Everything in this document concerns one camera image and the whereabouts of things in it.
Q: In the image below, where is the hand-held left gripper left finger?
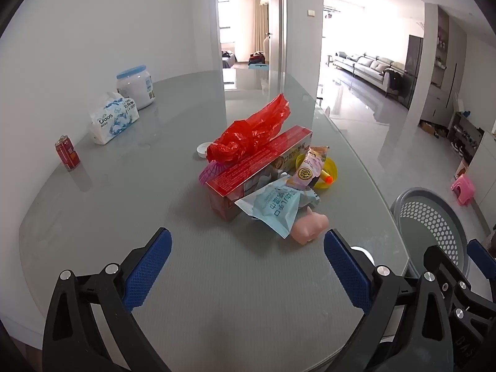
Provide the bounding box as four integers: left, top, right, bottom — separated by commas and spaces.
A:
42, 228, 173, 372

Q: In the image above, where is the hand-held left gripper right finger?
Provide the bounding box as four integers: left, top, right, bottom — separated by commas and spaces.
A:
323, 229, 456, 372

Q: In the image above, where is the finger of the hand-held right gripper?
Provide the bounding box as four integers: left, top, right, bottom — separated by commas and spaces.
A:
467, 239, 496, 299
423, 245, 471, 293

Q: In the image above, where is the grey perforated laundry basket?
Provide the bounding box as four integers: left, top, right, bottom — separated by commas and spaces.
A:
389, 187, 471, 280

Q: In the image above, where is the light blue wipe packet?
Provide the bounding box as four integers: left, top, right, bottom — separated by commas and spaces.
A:
234, 175, 321, 240

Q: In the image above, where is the pink orange snack packet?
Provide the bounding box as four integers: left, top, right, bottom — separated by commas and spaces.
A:
289, 146, 330, 190

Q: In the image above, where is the red cardboard box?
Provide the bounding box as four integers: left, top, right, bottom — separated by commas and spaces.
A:
205, 125, 314, 221

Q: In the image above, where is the red plastic bag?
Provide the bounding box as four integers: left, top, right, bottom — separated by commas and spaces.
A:
206, 94, 292, 163

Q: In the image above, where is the pink pig toy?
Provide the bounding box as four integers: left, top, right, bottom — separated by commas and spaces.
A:
290, 206, 330, 246

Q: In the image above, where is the pink plastic stool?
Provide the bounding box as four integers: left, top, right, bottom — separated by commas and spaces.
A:
450, 174, 476, 205

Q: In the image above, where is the white low cabinet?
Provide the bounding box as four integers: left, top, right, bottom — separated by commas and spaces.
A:
471, 132, 496, 218

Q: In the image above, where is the pink mesh pouch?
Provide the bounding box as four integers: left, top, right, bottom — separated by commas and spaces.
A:
198, 161, 229, 184

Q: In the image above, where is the shoe rack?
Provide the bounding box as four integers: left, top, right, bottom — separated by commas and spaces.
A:
447, 110, 485, 163

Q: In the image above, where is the red soda can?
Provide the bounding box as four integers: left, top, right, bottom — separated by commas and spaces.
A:
55, 135, 80, 172

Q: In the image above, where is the white blue tissue pack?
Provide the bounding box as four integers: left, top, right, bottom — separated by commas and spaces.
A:
88, 92, 139, 146

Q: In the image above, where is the white jar blue lid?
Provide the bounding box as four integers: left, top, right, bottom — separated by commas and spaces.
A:
116, 66, 156, 110

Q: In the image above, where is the dark glass cabinet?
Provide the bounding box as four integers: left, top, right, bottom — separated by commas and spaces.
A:
405, 35, 424, 109

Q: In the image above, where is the grey sofa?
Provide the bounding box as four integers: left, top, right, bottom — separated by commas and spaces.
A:
333, 51, 405, 94

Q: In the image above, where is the interior door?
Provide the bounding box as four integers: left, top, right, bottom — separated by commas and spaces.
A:
267, 0, 287, 72

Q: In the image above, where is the beige curtain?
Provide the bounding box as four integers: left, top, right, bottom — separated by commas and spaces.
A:
254, 0, 269, 57

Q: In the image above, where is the yellow plastic ring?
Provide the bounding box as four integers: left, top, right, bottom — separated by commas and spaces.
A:
295, 154, 339, 190

